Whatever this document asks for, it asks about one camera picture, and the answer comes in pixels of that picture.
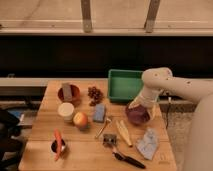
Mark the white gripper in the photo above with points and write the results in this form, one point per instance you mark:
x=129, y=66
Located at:
x=147, y=98

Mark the bunch of dark grapes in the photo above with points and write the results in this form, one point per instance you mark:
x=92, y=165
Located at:
x=95, y=94

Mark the metal spoon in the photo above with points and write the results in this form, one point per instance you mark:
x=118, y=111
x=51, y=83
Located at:
x=107, y=121

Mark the black handled brush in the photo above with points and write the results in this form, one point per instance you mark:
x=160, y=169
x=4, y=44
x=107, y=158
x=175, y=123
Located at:
x=110, y=141

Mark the corn cob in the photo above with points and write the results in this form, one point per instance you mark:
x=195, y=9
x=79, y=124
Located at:
x=124, y=133

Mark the black chair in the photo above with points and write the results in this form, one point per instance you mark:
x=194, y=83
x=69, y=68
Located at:
x=9, y=128

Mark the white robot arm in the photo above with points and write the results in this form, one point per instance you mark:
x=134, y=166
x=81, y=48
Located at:
x=199, y=150

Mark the blue sponge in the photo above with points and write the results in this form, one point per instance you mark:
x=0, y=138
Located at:
x=99, y=113

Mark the grey block in bowl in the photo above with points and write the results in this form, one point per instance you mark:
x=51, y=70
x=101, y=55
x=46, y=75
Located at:
x=67, y=92

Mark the white cylindrical cup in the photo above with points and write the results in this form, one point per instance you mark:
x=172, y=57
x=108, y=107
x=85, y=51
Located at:
x=66, y=111

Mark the red-brown bowl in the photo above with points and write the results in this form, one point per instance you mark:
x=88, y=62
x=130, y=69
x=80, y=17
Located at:
x=75, y=93

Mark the red yellow apple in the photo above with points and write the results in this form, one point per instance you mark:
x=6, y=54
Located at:
x=80, y=120

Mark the purple bowl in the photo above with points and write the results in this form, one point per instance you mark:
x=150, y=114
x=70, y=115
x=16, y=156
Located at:
x=139, y=115

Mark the green plastic bin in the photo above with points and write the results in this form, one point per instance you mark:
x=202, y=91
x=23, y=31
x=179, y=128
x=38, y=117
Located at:
x=123, y=85

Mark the blue white crumpled cloth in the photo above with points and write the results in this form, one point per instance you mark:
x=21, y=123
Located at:
x=148, y=144

